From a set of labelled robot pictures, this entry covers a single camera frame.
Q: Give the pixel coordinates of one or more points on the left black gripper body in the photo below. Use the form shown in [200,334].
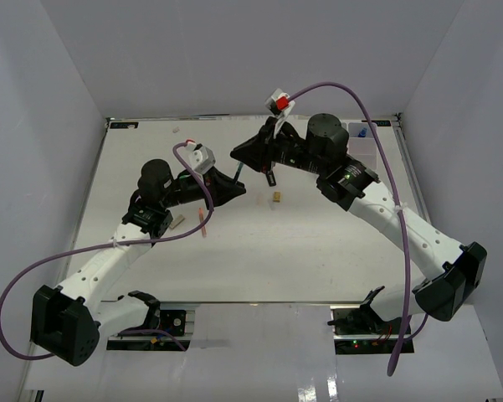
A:
[186,190]

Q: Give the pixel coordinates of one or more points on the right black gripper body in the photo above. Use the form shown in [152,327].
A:
[293,152]

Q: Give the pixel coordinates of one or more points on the green pen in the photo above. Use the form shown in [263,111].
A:
[238,172]

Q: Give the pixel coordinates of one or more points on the orange black highlighter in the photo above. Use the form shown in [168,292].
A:
[270,176]

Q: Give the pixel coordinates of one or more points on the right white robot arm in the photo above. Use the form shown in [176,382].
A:
[451,270]

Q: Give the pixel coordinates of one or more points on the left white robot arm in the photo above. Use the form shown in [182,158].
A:
[70,319]

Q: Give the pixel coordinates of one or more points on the orange pen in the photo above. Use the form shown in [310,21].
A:
[202,222]

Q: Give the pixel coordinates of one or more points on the white compartment organizer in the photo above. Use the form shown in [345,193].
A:
[362,149]

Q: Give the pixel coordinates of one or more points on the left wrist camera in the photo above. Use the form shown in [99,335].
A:
[201,159]

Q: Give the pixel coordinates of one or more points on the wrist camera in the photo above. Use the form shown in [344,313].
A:
[280,106]
[201,159]

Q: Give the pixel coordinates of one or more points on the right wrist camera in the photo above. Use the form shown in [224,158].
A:
[280,106]

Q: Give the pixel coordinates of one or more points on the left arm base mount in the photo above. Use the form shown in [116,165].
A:
[173,333]

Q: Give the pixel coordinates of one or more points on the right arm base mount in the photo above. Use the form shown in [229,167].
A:
[354,334]

